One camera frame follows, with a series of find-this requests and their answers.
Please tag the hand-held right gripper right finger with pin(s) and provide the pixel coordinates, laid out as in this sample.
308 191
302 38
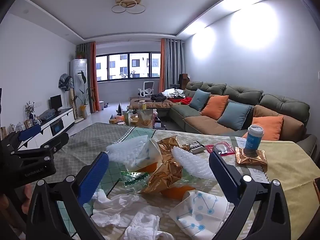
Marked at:
223 177

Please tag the small framed picture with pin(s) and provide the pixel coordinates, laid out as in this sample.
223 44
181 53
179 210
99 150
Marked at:
29 124

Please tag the clear green-print plastic wrapper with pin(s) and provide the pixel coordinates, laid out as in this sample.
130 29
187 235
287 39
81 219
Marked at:
133 180

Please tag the brown paper bag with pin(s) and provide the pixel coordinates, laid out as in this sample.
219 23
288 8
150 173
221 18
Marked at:
3 133

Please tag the blue white teapot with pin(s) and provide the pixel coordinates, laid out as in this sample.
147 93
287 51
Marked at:
37 121

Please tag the flat gold snack packet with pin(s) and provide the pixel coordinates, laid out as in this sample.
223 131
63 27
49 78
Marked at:
251 159

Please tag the black bag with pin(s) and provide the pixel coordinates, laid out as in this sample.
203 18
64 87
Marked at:
158 97

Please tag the dark wooden stand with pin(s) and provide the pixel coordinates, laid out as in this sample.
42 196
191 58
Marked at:
184 81

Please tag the blue paper cup white lid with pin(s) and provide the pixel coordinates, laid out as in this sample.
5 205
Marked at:
253 140

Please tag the white standing air conditioner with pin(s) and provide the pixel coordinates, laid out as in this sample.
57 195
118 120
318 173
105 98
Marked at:
78 66

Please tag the gold snack wrapper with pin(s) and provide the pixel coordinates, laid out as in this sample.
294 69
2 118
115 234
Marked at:
162 175
170 143

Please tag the tall plant in yellow pot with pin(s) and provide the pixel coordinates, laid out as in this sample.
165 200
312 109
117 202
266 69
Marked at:
83 111

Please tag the white blue-print paper bag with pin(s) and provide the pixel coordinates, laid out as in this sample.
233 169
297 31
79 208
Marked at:
200 212
148 155

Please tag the dark hanging bag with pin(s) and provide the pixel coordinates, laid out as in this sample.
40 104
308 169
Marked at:
65 81

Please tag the white ceramic jar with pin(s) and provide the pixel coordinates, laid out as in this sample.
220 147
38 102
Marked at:
19 127

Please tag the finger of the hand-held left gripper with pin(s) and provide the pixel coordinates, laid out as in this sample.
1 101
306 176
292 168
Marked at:
56 142
30 131

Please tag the pile of white clothes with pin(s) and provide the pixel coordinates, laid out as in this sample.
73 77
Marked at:
175 93

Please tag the red cloth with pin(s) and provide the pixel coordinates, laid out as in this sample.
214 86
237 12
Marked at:
186 101

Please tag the red plastic packet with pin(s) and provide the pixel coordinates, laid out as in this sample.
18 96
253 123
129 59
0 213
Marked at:
221 148

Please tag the green brown sofa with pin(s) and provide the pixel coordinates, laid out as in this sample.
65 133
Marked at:
275 102

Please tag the person's left hand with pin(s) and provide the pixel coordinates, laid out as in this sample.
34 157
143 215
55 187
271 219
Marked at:
27 198

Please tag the white office chair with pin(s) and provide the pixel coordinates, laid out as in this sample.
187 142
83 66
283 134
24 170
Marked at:
147 88

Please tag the orange cushion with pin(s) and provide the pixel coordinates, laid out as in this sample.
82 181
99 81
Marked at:
215 107
271 127

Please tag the brown upholstered bench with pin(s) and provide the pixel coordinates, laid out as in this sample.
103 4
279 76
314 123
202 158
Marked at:
150 104

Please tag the blue cushion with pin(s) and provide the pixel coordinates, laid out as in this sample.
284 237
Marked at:
200 99
233 116

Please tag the white black TV cabinet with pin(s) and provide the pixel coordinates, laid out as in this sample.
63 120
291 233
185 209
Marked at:
62 122

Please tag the clear bag of yellow snacks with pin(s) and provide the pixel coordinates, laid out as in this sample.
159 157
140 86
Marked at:
145 120

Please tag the wide black-framed window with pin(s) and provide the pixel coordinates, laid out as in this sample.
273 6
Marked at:
140 65

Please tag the small white stool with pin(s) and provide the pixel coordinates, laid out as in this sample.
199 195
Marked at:
101 105

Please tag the white bubble wrap sheet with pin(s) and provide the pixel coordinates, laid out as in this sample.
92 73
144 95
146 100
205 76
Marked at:
195 165
125 150

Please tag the blue patterned plate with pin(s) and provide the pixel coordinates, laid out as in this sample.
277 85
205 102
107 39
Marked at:
46 115

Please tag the crumpled white tissue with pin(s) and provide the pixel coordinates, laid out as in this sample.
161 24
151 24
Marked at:
112 205
145 223

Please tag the small potted plant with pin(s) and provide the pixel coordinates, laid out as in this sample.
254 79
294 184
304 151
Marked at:
80 54

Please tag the orange grey curtain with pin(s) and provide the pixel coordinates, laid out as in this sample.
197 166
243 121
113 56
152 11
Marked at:
93 80
163 67

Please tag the green patterned tablecloth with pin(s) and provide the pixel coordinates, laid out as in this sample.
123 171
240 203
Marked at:
95 140

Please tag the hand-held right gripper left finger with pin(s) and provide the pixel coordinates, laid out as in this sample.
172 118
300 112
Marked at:
92 177

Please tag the wooden coat stand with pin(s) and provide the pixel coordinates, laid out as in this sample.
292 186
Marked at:
72 102

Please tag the small silver striped box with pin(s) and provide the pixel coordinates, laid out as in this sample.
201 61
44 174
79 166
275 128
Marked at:
197 147

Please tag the black monitor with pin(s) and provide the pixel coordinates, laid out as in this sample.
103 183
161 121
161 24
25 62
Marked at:
56 102

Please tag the clear plastic bag of items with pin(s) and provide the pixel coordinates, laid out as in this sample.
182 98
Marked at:
12 128

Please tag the small plant in blue vase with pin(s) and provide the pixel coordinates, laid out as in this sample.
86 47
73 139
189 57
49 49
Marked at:
30 110

